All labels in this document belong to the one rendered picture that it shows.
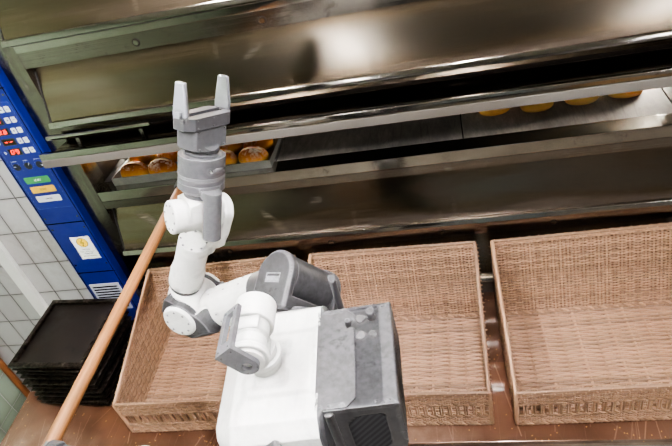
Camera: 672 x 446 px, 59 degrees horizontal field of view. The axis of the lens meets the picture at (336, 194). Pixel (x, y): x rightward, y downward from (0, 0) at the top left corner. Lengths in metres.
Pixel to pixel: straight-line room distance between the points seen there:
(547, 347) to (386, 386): 1.10
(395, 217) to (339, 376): 0.99
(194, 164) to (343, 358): 0.43
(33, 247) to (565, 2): 1.91
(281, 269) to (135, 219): 1.09
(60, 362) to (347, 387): 1.36
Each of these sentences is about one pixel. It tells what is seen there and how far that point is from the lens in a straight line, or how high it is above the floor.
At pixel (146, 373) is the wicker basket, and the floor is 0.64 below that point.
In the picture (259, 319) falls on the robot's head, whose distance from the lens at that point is 0.93.
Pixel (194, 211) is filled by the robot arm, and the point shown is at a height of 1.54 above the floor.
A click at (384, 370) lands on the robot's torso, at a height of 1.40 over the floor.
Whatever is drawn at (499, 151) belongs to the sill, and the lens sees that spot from 1.76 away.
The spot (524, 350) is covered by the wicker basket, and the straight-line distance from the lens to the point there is 1.97.
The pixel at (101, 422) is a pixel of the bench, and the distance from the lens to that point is 2.24.
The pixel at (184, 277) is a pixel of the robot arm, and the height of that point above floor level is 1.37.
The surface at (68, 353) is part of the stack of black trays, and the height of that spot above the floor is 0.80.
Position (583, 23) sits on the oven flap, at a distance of 1.61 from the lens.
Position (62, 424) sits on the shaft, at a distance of 1.40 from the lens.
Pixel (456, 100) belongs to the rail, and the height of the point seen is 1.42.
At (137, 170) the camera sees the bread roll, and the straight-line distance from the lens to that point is 2.04.
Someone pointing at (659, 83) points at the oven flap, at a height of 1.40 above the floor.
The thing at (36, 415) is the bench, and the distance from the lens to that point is 2.41.
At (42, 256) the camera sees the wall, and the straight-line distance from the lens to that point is 2.43.
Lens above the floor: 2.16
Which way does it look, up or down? 36 degrees down
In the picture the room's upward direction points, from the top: 15 degrees counter-clockwise
